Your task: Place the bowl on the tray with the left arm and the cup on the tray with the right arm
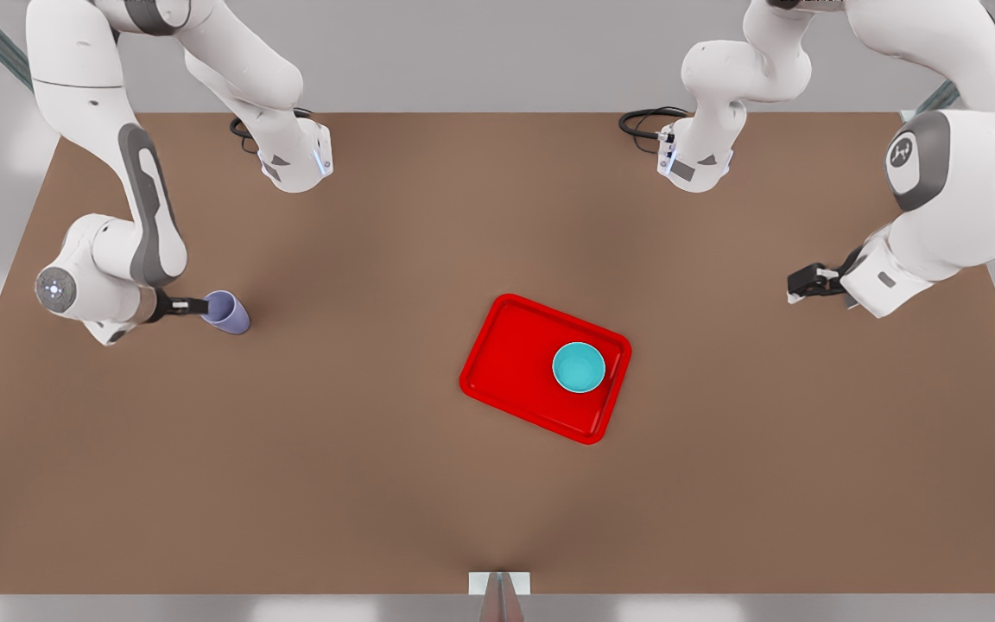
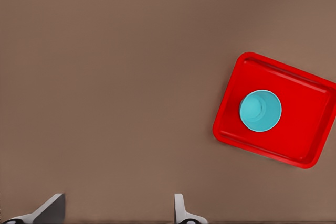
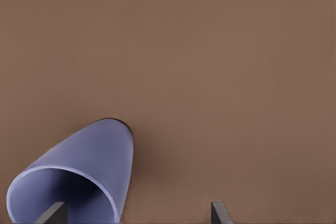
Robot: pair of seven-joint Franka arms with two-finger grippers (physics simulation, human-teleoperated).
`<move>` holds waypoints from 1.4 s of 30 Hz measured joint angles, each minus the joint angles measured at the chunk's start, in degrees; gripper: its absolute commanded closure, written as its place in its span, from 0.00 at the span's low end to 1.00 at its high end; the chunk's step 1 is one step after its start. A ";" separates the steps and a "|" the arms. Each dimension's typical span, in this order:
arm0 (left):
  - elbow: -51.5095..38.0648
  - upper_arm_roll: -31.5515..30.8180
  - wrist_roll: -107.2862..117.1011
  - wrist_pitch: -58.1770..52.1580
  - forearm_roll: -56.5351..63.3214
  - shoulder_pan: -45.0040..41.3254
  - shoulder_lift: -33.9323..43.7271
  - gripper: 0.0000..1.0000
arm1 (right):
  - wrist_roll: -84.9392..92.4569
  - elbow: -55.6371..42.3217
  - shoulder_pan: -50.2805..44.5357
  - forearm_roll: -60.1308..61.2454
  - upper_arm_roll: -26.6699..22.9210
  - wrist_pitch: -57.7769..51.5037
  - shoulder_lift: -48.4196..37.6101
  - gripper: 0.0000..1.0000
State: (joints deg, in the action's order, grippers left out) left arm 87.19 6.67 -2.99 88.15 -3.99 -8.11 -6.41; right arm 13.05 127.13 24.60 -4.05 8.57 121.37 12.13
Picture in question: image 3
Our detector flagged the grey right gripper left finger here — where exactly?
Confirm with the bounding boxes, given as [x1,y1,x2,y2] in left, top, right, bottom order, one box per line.
[34,201,69,224]

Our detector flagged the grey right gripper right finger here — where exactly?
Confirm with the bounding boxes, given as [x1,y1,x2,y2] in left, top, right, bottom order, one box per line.
[211,201,234,224]

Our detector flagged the blue-purple cup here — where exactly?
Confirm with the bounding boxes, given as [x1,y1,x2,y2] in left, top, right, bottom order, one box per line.
[6,118,134,224]

